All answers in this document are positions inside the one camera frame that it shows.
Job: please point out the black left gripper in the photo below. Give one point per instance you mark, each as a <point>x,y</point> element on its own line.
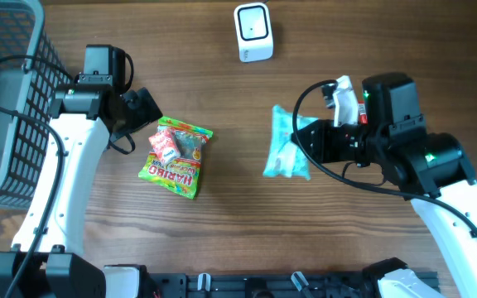
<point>144,108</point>

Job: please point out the colourful candy bag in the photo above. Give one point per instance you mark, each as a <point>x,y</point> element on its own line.
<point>181,176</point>

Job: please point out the white barcode scanner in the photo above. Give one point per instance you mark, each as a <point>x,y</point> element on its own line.
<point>254,32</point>

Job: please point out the red snack packet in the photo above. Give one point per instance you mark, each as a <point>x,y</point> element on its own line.
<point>363,118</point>

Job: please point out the small red candy packet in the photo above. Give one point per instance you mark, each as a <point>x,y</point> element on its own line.
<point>164,146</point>

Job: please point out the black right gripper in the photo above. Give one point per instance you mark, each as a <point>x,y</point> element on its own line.
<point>320,150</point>

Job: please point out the teal snack pouch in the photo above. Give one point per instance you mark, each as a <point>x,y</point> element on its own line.
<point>284,158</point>

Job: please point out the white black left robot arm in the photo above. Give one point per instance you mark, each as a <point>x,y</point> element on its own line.
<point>46,258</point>

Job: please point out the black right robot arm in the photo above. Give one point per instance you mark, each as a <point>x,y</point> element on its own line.
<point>429,170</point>

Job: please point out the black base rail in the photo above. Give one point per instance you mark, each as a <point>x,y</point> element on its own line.
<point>263,285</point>

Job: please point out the dark grey plastic basket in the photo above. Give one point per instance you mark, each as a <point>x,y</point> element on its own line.
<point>26,83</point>

